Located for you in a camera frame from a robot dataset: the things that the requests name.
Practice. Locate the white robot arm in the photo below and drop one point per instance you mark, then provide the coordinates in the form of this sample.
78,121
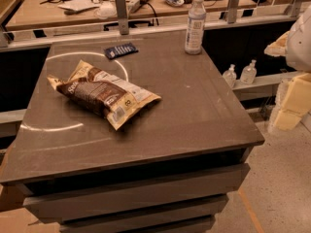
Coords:
295,44

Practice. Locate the small sanitizer bottle right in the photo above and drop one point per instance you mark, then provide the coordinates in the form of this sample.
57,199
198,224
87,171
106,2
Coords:
249,73

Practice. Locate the white power strip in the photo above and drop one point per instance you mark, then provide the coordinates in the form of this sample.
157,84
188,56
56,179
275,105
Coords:
134,5

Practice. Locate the metal bracket post right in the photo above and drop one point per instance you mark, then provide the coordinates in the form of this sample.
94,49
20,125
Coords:
231,11

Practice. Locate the blue rxbar blueberry wrapper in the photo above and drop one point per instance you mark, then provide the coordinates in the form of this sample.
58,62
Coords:
120,50

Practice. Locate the small sanitizer bottle left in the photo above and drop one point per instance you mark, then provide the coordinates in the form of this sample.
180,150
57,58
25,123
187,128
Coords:
230,76

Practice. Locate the metal bracket post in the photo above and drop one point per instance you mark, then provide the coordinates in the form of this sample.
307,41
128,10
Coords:
122,17
231,11

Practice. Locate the clear plastic water bottle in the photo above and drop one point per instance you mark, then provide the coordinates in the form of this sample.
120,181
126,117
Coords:
196,20

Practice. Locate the metal bracket post left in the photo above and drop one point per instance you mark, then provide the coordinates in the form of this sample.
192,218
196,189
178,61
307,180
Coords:
122,17

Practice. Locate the brown chip bag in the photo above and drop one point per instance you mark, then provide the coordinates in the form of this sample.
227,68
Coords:
104,94

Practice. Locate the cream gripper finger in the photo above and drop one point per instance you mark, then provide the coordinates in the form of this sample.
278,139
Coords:
279,47

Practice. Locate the small sanitizer bottle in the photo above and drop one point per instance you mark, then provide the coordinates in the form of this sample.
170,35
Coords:
249,73
230,76

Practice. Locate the grey drawer cabinet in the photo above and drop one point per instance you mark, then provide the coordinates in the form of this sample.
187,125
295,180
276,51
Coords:
167,170

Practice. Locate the white paper sheet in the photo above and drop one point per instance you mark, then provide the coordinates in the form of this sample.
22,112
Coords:
78,5

